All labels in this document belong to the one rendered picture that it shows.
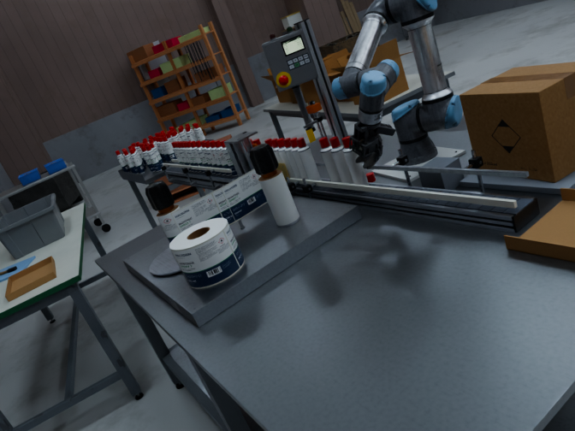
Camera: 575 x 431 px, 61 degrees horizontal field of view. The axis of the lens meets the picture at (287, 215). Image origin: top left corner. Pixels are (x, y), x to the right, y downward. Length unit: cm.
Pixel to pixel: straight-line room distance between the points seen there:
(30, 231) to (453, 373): 296
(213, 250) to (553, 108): 104
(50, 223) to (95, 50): 883
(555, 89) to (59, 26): 1127
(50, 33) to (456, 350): 1157
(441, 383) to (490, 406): 10
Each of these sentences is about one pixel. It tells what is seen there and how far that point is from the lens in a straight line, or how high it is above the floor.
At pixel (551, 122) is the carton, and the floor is 102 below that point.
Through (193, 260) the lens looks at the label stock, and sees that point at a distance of 154.
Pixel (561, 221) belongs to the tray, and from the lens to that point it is 142.
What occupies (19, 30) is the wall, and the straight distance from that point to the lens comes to 1220.
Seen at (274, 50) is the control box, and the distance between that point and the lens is 197.
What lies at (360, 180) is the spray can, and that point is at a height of 92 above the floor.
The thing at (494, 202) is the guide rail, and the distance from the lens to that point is 141.
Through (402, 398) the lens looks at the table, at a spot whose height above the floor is 83.
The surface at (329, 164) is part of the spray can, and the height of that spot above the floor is 99.
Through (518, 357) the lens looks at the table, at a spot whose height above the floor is 83.
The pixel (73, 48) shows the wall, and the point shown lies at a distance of 1211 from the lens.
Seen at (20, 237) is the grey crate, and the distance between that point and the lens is 356.
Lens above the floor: 151
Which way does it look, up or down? 20 degrees down
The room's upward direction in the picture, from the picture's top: 22 degrees counter-clockwise
